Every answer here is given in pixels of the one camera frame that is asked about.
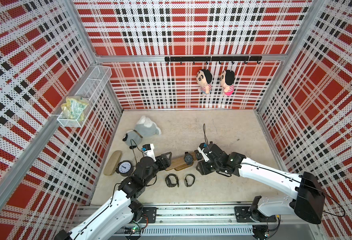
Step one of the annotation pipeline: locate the wooden watch stand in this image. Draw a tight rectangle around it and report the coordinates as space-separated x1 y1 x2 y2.
166 152 197 171

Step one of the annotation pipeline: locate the black round face watch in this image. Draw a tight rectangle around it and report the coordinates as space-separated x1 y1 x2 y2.
184 152 194 166

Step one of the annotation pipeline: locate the black rugged sport watch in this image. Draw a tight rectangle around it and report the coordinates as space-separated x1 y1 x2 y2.
194 150 203 161

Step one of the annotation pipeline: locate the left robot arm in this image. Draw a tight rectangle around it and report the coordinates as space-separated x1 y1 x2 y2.
54 151 172 240

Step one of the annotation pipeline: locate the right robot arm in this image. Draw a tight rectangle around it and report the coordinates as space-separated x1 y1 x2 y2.
196 143 326 225

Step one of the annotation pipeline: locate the black round alarm clock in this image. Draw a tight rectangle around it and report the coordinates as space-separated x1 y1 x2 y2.
116 161 134 177

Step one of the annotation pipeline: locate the grey plush toy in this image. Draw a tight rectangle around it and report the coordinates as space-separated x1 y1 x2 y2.
122 116 162 149

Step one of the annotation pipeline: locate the oval wooden tray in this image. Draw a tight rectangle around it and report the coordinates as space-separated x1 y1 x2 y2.
103 151 122 176

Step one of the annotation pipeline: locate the doll with striped shirt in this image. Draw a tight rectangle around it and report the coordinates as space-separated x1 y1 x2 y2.
196 69 212 95

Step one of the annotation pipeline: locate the doll with pink shirt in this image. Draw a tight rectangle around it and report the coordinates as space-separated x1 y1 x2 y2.
220 70 235 96

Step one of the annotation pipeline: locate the yellow green snack packet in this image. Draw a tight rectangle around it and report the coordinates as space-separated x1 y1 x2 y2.
61 96 89 121

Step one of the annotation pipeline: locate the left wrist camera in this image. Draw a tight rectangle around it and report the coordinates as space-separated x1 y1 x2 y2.
142 144 156 162

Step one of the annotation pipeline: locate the black watch open strap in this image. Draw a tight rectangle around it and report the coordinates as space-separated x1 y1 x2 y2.
184 173 196 188

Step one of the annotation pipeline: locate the white wire basket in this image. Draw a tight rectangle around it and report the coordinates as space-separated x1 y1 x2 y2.
58 66 112 128

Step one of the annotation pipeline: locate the black hook rail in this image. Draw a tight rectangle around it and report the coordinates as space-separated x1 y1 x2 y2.
165 56 262 63

